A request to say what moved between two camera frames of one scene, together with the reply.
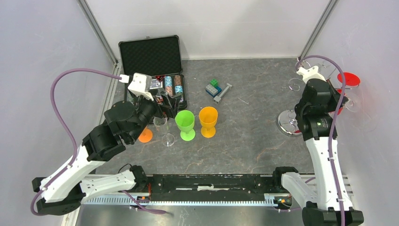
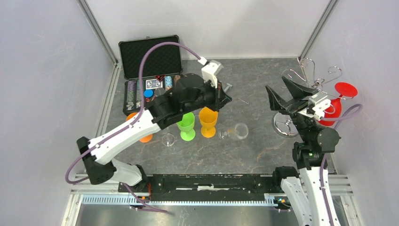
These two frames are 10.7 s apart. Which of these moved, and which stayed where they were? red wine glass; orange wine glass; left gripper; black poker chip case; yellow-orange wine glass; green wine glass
Moved: left gripper; red wine glass
Stayed: black poker chip case; orange wine glass; green wine glass; yellow-orange wine glass
